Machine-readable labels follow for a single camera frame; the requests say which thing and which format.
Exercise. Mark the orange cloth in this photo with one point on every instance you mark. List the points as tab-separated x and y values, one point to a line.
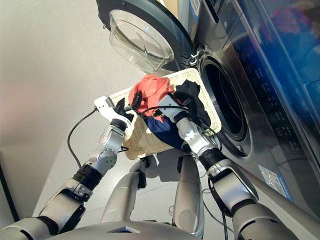
152	90

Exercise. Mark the navy blue cloth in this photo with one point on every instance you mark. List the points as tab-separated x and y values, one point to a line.
162	132

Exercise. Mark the black cloth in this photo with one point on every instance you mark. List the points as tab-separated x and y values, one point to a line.
195	100

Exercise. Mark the pale woven laundry basket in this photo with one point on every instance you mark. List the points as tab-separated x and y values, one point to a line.
142	140

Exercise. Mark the round glass washing machine door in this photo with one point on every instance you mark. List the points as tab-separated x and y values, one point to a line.
142	37

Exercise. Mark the grey washing machine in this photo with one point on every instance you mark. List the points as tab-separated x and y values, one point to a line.
262	87

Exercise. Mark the blue white machine label sticker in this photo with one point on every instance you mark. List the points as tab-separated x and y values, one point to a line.
273	181

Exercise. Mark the silver robot leg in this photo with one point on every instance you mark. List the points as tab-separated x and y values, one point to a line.
125	187
188	190

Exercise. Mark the silver robot torso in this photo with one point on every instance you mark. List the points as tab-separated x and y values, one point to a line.
125	230

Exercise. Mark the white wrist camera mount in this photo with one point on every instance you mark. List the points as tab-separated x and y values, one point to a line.
103	106
170	106

